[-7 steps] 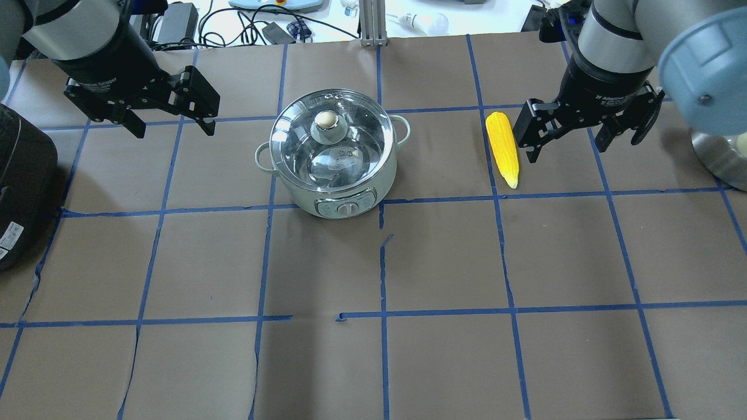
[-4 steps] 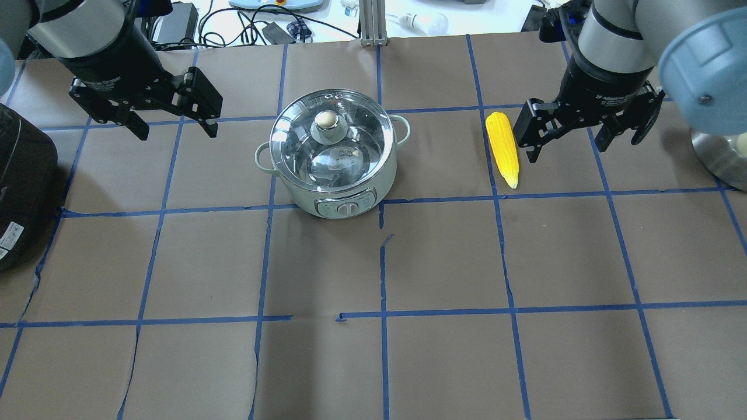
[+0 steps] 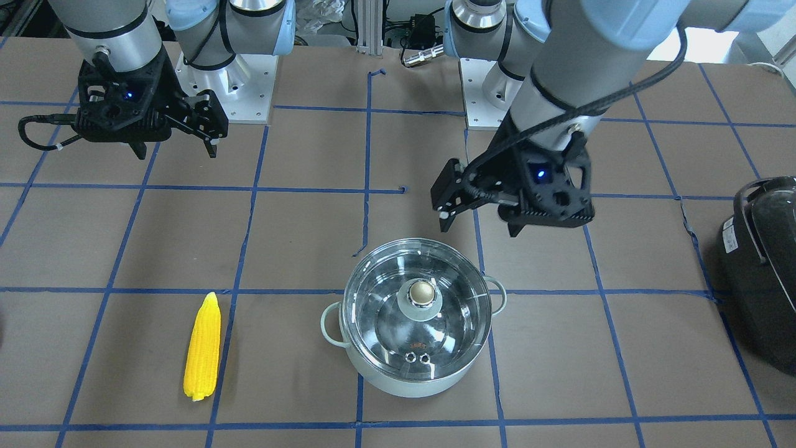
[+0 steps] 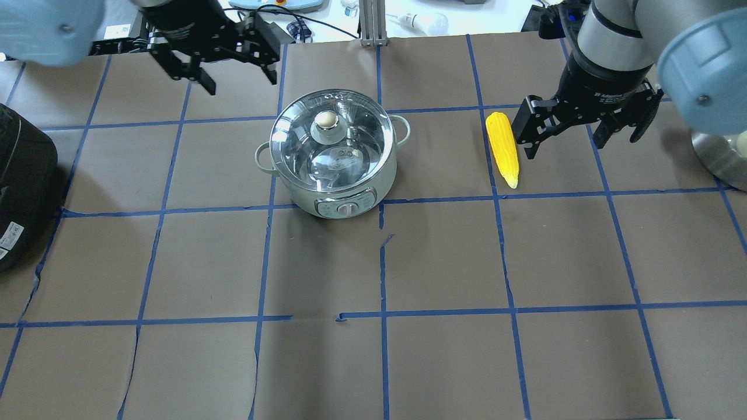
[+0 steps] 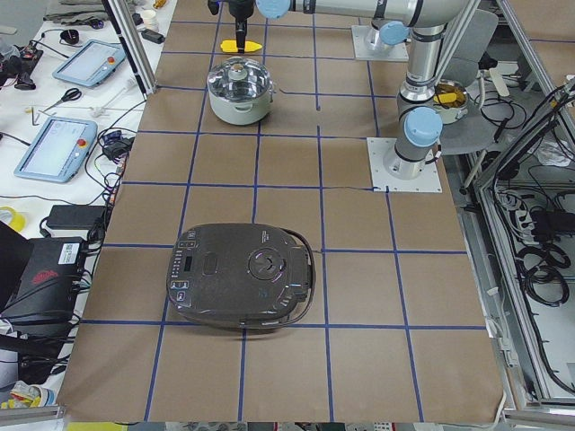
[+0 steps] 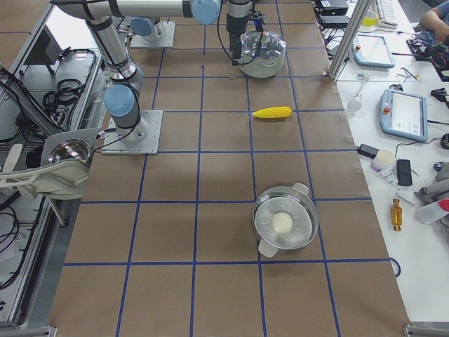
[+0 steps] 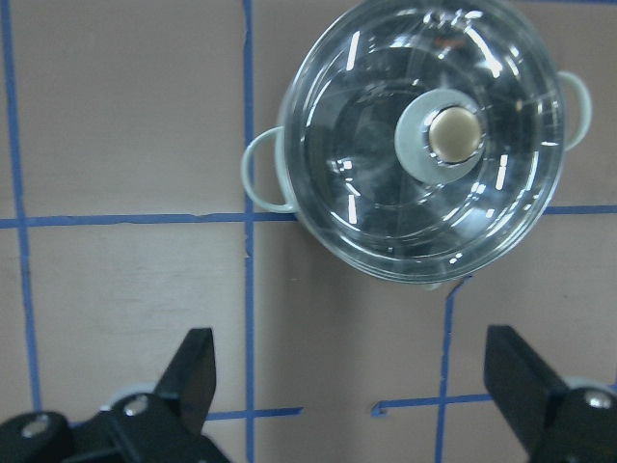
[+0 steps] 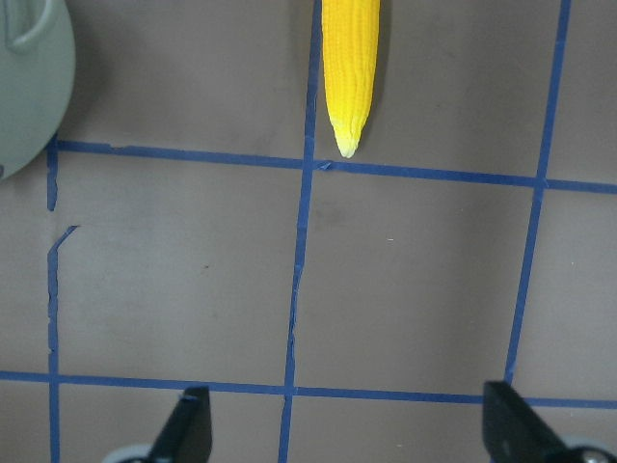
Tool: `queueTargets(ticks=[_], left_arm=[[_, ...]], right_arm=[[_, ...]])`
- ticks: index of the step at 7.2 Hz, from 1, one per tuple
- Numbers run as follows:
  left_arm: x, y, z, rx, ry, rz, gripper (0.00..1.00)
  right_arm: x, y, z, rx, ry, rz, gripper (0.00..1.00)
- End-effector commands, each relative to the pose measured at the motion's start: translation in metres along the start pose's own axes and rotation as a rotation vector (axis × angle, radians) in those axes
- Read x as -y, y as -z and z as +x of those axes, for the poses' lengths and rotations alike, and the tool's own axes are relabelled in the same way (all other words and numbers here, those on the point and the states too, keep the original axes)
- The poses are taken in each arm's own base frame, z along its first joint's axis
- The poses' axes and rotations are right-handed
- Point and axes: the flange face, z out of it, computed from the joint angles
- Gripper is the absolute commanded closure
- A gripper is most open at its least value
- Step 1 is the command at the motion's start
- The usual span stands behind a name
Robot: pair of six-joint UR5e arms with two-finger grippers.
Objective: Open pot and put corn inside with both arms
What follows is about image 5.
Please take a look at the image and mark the yellow corn cob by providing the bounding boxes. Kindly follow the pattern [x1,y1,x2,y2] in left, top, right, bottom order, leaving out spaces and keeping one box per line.
[220,40,263,54]

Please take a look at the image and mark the blue teach pendant far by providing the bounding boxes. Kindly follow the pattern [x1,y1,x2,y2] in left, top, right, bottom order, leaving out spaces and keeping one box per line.
[52,40,126,87]

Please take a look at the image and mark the black scissors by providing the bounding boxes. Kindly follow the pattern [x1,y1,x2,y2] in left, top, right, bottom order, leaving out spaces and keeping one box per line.
[48,87,83,110]

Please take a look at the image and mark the glass pot lid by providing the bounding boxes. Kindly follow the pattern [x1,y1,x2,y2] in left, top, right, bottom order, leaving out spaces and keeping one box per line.
[207,57,271,102]

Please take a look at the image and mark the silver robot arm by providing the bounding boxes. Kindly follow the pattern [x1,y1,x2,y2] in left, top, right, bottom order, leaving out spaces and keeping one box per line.
[389,14,453,180]
[227,0,468,54]

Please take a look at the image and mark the black red computer box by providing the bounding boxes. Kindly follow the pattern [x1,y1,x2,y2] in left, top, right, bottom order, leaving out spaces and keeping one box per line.
[1,237,87,325]

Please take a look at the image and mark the white paper cup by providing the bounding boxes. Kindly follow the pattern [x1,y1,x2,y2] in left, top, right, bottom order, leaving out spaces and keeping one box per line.
[140,10,158,31]

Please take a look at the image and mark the dark brown rice cooker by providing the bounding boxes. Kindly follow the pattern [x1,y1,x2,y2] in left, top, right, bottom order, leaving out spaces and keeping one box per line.
[166,223,316,330]

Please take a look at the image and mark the steel bowl on chair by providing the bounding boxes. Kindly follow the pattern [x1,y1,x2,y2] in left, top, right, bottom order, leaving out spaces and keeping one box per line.
[433,80,469,125]

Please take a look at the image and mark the aluminium frame post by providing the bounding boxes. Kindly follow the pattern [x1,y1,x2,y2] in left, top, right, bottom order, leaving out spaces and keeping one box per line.
[102,0,157,96]

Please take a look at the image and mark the yellow tape roll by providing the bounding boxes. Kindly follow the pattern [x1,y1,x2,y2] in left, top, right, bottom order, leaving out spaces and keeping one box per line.
[0,207,26,233]

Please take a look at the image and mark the black power adapter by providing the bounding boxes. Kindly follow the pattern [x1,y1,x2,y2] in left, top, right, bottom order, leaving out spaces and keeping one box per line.
[46,205,104,230]

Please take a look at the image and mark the blue teach pendant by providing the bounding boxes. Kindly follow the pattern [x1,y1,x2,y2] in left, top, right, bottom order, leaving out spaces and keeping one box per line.
[52,40,126,87]
[13,116,98,183]

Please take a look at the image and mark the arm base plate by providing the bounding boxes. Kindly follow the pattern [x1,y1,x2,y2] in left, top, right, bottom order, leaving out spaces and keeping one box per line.
[351,25,409,63]
[367,137,442,193]

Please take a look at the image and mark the blue teach pendant near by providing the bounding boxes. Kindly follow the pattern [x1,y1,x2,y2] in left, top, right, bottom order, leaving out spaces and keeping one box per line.
[13,116,98,183]

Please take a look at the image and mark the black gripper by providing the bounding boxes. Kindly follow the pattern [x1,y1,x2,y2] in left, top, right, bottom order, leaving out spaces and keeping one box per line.
[207,0,255,53]

